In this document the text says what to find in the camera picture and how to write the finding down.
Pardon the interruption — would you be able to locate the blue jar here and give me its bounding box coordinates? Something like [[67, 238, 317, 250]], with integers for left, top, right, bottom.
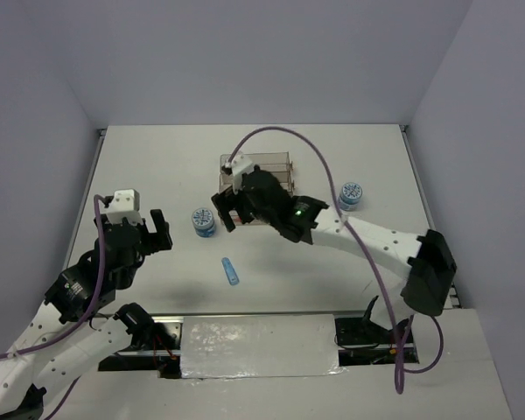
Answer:
[[192, 207, 216, 238], [338, 182, 363, 212]]

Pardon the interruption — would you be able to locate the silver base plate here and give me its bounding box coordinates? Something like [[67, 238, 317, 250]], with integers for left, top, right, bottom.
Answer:
[[98, 313, 396, 380]]

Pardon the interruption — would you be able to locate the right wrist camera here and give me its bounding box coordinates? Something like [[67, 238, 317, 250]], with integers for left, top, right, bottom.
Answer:
[[220, 152, 255, 186]]

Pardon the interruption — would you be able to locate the clear tiered organizer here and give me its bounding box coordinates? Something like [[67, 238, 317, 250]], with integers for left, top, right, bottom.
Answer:
[[219, 151, 295, 227]]

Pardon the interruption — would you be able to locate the blue correction tape case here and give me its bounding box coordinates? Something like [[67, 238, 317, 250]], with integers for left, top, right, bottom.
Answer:
[[221, 257, 240, 286]]

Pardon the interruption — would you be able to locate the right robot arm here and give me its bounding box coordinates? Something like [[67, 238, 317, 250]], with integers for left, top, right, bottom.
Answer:
[[211, 169, 457, 342]]

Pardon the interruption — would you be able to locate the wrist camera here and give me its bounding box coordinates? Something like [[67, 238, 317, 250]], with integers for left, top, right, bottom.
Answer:
[[105, 189, 143, 226], [220, 152, 255, 186]]

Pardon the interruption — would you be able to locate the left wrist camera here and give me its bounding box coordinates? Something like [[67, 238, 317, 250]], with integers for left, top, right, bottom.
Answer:
[[105, 189, 143, 226]]

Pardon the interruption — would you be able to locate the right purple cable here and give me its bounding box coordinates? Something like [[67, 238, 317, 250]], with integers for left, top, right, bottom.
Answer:
[[229, 126, 445, 395]]

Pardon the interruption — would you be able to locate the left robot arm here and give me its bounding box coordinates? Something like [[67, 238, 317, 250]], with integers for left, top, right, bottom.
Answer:
[[0, 209, 176, 419]]

